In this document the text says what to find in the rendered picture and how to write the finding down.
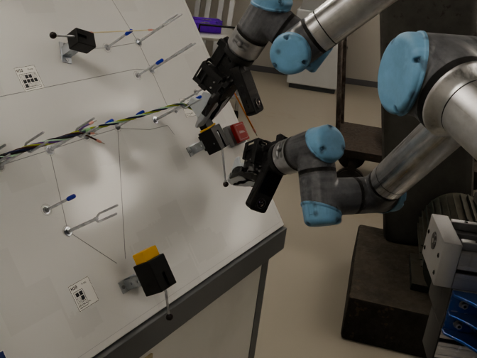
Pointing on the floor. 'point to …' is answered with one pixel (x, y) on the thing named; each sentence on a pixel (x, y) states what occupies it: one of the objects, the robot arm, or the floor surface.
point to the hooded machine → (314, 79)
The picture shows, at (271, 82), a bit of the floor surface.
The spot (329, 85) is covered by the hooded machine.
